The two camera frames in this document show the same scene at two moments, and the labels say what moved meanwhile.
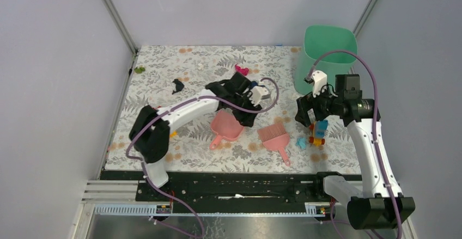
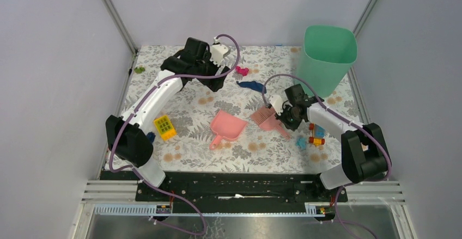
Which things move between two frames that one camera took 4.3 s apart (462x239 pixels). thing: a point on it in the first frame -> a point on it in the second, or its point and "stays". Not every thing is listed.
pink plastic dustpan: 225,124 stays
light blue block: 301,141 stays
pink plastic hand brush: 275,138 -> 265,117
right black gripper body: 324,99 -> 289,118
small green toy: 139,70 stays
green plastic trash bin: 318,40 stays
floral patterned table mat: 216,139 stays
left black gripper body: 245,102 -> 206,66
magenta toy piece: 245,71 stays
